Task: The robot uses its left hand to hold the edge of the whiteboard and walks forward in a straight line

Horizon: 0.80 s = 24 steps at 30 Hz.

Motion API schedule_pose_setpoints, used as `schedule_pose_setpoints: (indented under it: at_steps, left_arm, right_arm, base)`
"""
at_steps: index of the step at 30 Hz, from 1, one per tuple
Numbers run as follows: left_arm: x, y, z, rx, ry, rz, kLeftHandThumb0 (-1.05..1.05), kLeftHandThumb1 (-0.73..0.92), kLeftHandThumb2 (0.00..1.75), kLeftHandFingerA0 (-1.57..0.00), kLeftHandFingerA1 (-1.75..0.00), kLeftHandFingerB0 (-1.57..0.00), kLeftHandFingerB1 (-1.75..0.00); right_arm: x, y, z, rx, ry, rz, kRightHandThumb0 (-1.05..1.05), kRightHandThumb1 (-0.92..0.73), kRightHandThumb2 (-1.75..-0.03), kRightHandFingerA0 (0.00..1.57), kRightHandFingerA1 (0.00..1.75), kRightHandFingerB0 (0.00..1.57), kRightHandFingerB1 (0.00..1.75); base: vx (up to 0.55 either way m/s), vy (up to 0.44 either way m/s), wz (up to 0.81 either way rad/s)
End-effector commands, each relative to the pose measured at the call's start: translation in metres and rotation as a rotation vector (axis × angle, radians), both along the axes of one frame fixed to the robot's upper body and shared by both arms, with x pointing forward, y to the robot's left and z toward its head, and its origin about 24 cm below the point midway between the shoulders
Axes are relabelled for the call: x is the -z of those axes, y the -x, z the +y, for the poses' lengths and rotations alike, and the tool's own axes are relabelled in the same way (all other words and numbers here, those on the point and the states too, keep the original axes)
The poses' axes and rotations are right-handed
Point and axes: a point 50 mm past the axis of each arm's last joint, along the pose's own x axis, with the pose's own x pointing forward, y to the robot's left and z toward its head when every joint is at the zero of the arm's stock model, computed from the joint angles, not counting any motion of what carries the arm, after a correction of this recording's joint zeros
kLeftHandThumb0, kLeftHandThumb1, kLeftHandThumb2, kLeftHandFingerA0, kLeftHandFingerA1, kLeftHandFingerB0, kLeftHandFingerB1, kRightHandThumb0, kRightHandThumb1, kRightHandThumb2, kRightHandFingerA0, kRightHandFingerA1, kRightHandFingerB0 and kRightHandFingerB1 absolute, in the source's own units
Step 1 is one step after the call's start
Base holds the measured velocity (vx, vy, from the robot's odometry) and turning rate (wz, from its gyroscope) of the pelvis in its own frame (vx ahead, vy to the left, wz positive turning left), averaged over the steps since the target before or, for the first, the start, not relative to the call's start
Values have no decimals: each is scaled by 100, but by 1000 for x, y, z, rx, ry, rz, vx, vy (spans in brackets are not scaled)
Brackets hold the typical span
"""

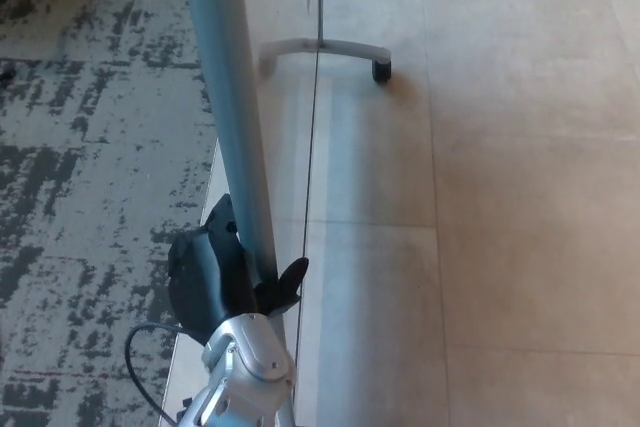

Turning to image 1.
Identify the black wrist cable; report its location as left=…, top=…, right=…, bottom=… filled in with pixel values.
left=124, top=323, right=187, bottom=424

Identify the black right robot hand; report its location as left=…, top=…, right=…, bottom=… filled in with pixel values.
left=167, top=193, right=310, bottom=346

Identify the white mobile whiteboard with stand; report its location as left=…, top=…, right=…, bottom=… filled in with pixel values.
left=177, top=0, right=393, bottom=427

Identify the grey patterned carpet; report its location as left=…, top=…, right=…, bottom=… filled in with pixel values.
left=0, top=0, right=222, bottom=427

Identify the black caster wheel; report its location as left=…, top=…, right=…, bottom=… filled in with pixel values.
left=370, top=60, right=393, bottom=84

